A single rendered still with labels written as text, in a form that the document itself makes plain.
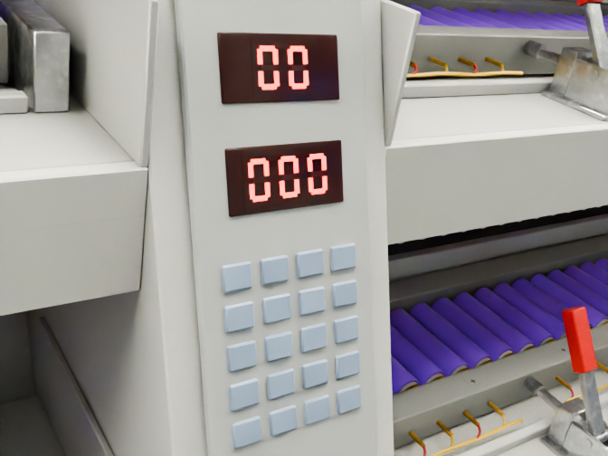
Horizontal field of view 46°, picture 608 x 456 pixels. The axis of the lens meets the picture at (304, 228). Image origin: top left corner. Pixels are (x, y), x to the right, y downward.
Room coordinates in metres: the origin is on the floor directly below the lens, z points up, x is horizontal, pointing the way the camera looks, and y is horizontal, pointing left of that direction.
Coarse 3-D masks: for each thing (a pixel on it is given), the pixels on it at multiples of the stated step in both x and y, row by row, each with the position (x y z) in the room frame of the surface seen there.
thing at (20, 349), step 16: (576, 240) 0.66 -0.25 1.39; (496, 256) 0.60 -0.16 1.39; (0, 320) 0.38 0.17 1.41; (16, 320) 0.38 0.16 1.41; (0, 336) 0.38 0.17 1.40; (16, 336) 0.38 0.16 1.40; (0, 352) 0.38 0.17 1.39; (16, 352) 0.38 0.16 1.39; (0, 368) 0.38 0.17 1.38; (16, 368) 0.38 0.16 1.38; (32, 368) 0.39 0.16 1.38; (0, 384) 0.38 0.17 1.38; (16, 384) 0.38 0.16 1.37; (32, 384) 0.39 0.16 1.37; (0, 400) 0.38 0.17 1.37
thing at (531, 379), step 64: (448, 256) 0.52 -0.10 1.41; (512, 256) 0.56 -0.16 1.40; (576, 256) 0.57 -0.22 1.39; (448, 320) 0.47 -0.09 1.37; (512, 320) 0.48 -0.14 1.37; (576, 320) 0.38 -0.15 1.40; (448, 384) 0.39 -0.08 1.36; (512, 384) 0.40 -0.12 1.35; (576, 384) 0.45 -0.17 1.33; (448, 448) 0.36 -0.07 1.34; (512, 448) 0.38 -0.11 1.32; (576, 448) 0.37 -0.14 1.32
